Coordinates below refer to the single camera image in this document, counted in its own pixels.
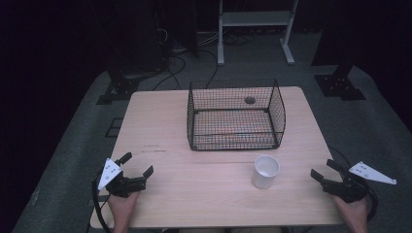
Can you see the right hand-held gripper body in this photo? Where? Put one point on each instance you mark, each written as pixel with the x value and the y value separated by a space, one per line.
pixel 351 191

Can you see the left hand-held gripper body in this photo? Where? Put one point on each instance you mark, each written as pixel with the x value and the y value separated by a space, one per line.
pixel 124 186

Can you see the person's left hand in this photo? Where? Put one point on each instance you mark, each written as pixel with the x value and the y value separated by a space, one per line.
pixel 123 210

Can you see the person's right hand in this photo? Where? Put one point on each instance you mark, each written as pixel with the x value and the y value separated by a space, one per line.
pixel 354 215

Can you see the white cup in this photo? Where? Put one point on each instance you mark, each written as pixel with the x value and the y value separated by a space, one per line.
pixel 264 181

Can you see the black stand base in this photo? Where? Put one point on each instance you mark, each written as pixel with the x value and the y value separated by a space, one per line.
pixel 338 85
pixel 121 87

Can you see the dark round disc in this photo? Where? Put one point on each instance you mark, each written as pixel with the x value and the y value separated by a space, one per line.
pixel 249 100

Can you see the white metal stand frame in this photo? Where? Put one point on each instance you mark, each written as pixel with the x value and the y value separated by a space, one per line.
pixel 256 18

